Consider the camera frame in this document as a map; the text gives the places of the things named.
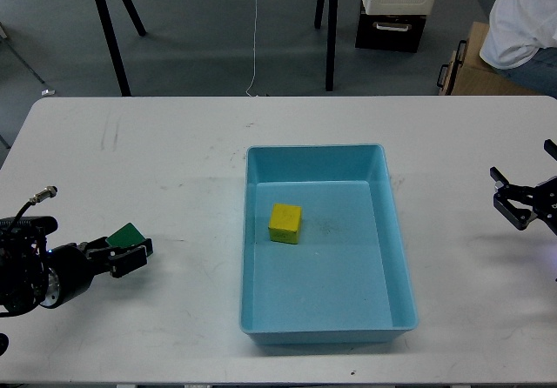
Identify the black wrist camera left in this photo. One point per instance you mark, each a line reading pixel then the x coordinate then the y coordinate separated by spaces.
pixel 29 224

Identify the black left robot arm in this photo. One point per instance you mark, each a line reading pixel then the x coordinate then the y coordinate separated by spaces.
pixel 34 275

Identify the light blue plastic bin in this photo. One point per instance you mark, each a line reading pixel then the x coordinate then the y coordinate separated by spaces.
pixel 347 280

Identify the black right table legs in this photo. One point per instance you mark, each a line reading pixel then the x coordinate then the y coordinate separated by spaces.
pixel 332 19

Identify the green wooden cube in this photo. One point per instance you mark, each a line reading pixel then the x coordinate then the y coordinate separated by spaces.
pixel 127 236

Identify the person in white shirt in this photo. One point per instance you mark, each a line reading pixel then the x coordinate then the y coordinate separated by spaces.
pixel 521 43

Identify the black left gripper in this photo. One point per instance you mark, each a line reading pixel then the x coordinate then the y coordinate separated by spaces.
pixel 72 267

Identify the black storage case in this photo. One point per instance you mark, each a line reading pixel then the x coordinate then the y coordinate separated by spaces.
pixel 401 33

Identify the yellow wooden cube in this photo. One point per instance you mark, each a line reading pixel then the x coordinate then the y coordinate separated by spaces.
pixel 285 223

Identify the wooden crate with handles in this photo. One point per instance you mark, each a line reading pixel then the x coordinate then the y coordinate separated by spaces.
pixel 467 74

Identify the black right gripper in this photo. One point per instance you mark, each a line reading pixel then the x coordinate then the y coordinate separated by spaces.
pixel 521 205

